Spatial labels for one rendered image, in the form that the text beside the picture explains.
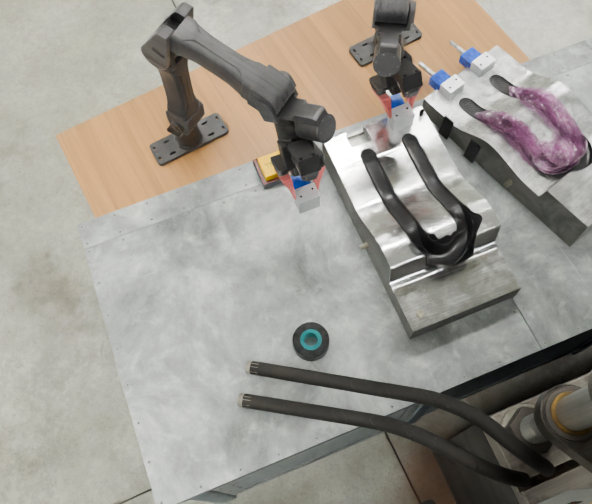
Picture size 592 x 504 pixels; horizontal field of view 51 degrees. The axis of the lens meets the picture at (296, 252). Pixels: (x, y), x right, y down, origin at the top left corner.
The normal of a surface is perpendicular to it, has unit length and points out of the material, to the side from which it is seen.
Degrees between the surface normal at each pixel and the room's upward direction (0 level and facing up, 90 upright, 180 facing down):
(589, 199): 0
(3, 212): 0
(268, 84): 15
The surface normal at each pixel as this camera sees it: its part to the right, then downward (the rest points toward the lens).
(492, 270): -0.04, -0.39
